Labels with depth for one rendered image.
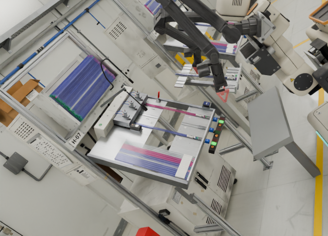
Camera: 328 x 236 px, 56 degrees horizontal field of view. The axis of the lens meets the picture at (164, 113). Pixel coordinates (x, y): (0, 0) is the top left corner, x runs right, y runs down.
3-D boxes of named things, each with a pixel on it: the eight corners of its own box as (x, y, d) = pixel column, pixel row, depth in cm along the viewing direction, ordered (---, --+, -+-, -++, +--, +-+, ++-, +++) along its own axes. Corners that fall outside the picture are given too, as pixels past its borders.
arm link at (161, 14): (154, 18, 180) (154, 5, 184) (153, 33, 192) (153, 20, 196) (229, 20, 185) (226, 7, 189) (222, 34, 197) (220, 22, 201)
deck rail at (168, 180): (188, 187, 192) (188, 181, 187) (187, 189, 190) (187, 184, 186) (90, 158, 212) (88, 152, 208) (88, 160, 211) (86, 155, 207)
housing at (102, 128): (134, 100, 255) (133, 87, 246) (107, 143, 223) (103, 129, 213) (126, 98, 258) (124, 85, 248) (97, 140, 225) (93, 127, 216)
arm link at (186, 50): (200, 50, 214) (199, 40, 217) (183, 51, 214) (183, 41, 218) (200, 59, 225) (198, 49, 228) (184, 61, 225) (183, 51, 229)
